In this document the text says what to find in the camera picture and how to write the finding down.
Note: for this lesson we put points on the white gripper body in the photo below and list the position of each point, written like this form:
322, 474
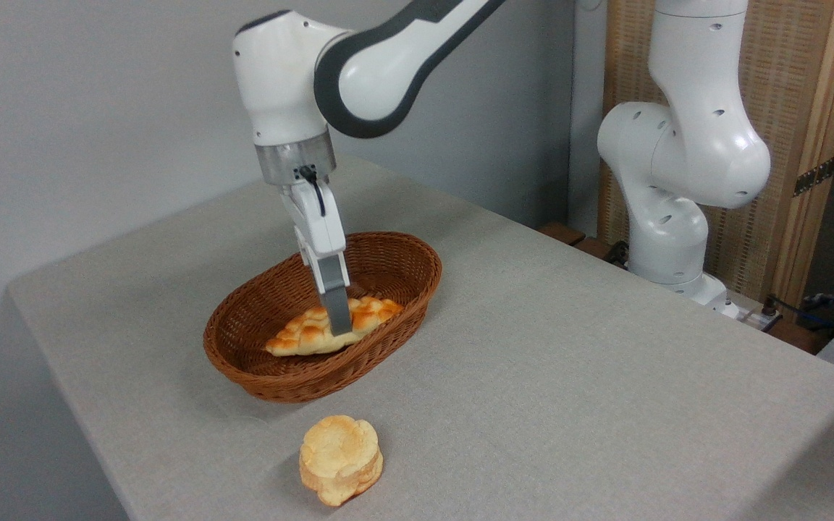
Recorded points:
319, 231

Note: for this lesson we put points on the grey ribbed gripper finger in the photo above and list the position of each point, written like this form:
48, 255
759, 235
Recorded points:
337, 304

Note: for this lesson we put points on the long braided bread loaf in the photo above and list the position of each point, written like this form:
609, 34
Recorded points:
297, 339

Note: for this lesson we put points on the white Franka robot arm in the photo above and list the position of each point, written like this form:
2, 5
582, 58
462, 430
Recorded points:
692, 145

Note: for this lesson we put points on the round flower-shaped bread bun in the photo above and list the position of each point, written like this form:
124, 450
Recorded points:
339, 456

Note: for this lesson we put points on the brown oval wicker basket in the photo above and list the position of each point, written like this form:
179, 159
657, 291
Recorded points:
258, 318

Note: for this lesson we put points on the grey tablecloth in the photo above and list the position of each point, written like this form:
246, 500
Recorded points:
605, 398

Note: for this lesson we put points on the white power socket with plug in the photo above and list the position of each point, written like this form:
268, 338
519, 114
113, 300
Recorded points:
761, 316

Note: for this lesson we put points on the wooden rattan folding screen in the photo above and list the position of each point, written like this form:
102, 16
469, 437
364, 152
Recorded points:
786, 72

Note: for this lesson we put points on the black metal screen hinge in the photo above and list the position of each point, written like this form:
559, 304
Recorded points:
815, 176

